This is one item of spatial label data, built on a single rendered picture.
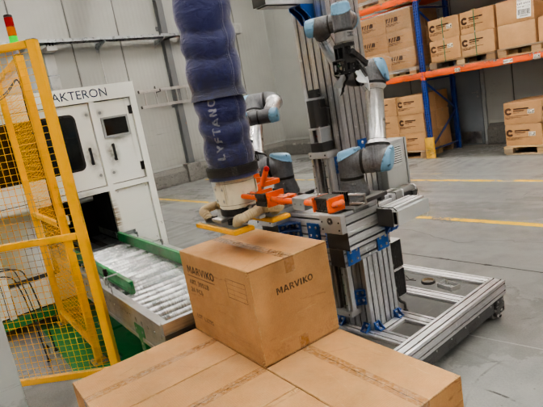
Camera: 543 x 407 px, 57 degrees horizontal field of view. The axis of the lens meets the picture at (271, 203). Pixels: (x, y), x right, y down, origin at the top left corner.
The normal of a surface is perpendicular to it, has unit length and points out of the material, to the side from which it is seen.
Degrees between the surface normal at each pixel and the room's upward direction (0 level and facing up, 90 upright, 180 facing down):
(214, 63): 75
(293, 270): 90
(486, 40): 90
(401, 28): 90
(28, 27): 90
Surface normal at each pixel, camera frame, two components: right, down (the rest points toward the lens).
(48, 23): 0.64, 0.04
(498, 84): -0.75, 0.25
